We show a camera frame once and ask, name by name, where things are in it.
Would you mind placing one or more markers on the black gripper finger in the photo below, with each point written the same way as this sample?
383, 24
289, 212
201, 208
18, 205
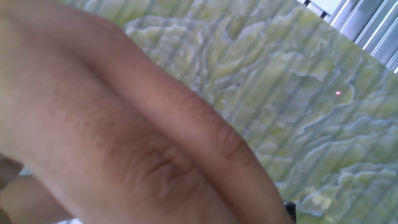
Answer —
292, 213

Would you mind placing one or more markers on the person's left hand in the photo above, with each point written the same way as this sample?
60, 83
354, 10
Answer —
109, 124

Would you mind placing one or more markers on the person's right hand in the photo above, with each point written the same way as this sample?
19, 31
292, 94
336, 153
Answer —
28, 205

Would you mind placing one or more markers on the green marble pattern mat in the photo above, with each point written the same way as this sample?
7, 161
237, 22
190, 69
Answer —
311, 140

